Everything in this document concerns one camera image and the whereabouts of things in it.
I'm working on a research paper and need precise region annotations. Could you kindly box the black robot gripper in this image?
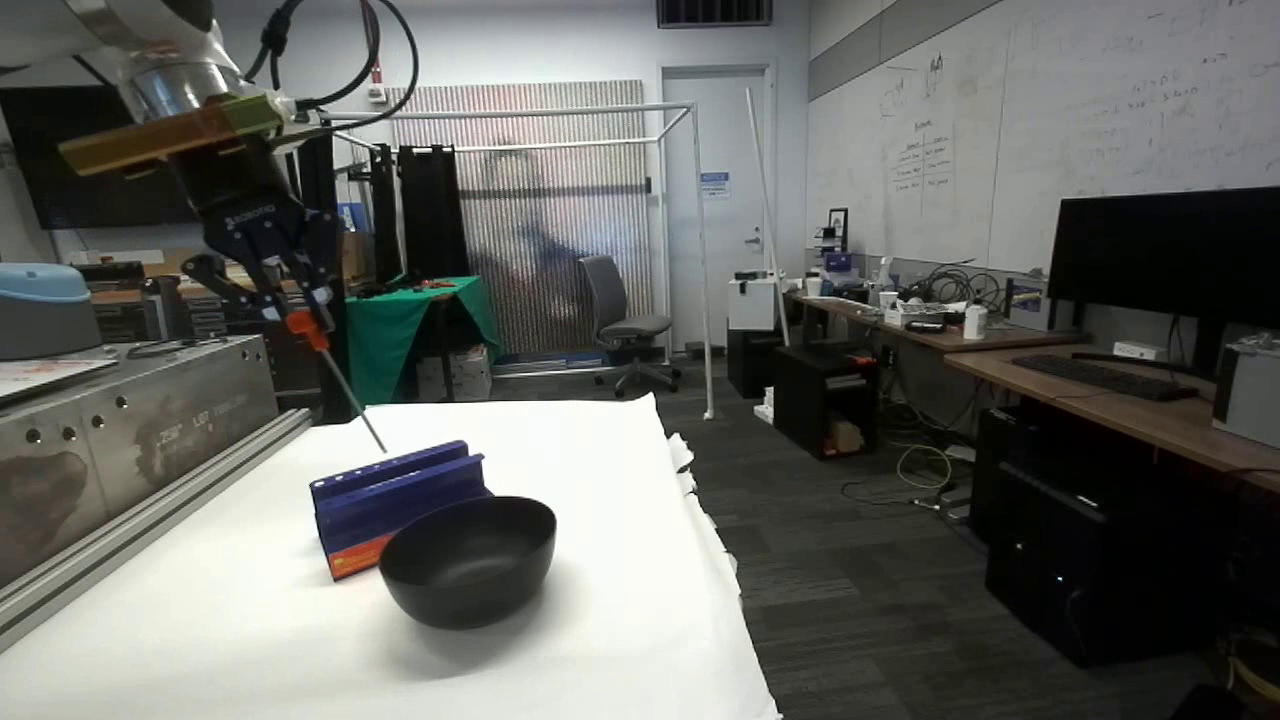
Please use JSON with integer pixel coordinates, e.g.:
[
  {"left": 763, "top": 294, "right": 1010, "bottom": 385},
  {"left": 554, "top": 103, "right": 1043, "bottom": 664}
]
[{"left": 177, "top": 135, "right": 334, "bottom": 319}]

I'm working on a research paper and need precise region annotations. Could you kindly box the orange handled screwdriver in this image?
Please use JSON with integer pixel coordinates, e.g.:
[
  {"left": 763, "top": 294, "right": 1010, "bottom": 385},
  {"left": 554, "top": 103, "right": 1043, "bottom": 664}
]
[{"left": 286, "top": 308, "right": 387, "bottom": 452}]

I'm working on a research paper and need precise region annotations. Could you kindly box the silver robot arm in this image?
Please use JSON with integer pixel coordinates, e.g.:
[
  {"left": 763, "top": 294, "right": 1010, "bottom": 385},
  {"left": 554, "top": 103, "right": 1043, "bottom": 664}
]
[{"left": 62, "top": 0, "right": 334, "bottom": 319}]

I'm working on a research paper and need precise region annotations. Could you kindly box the black bowl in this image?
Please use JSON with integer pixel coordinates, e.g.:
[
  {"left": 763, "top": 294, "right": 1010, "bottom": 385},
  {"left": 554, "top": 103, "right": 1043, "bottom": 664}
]
[{"left": 381, "top": 498, "right": 555, "bottom": 630}]

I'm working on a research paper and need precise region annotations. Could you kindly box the green cloth covered table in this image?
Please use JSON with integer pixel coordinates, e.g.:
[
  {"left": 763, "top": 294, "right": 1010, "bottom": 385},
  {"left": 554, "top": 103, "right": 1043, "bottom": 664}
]
[{"left": 345, "top": 275, "right": 499, "bottom": 406}]

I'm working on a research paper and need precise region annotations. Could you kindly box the blue orange tool holder block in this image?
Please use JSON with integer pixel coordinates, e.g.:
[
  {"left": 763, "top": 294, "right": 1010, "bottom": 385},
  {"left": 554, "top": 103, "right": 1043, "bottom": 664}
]
[{"left": 309, "top": 439, "right": 485, "bottom": 581}]

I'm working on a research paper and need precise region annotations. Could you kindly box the grey office chair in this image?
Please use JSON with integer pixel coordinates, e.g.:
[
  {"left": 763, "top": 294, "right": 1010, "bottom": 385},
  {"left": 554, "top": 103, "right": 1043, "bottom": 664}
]
[{"left": 583, "top": 256, "right": 679, "bottom": 398}]

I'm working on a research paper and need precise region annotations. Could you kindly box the white door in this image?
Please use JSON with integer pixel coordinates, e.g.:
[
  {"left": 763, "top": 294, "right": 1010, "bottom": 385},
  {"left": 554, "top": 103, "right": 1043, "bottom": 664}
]
[{"left": 665, "top": 69, "right": 770, "bottom": 345}]

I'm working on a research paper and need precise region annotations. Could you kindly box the black keyboard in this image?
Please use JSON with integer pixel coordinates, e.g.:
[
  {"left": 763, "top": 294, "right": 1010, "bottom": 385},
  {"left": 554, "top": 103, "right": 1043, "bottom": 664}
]
[{"left": 1013, "top": 358, "right": 1196, "bottom": 399}]

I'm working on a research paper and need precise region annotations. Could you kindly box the wooden desk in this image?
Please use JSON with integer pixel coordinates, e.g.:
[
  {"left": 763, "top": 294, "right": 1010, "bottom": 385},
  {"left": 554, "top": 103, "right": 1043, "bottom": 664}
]
[{"left": 785, "top": 288, "right": 1280, "bottom": 501}]

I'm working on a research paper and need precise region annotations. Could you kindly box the black computer monitor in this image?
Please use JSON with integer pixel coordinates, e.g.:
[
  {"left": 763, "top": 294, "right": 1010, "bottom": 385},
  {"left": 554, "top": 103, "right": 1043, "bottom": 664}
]
[{"left": 1047, "top": 189, "right": 1280, "bottom": 330}]

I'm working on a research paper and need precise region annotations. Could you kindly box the grey metal rail machine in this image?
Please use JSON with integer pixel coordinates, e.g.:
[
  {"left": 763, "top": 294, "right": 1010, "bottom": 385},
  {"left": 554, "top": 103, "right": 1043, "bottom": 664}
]
[{"left": 0, "top": 336, "right": 309, "bottom": 649}]

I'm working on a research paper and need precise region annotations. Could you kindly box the white pipe frame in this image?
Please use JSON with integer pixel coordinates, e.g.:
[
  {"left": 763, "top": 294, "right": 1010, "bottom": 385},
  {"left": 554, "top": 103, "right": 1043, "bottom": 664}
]
[{"left": 383, "top": 100, "right": 711, "bottom": 372}]

